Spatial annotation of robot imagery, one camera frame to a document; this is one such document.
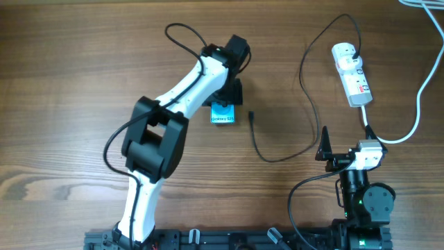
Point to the white charger plug adapter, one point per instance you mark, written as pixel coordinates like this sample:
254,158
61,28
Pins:
347,64

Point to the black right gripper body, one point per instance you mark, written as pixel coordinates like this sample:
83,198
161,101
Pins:
338,162

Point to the blue screen Galaxy smartphone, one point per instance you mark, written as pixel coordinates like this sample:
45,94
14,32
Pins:
222,114

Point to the white power strip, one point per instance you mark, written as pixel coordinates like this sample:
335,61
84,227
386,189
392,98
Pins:
355,85

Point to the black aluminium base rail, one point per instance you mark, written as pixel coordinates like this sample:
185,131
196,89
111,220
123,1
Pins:
239,239

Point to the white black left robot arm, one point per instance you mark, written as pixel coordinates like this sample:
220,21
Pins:
155,135

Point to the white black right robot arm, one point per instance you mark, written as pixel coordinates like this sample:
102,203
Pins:
367,206

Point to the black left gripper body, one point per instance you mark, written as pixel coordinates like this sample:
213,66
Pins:
231,94

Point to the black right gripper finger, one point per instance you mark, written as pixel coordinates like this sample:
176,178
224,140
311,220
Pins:
370,135
324,151

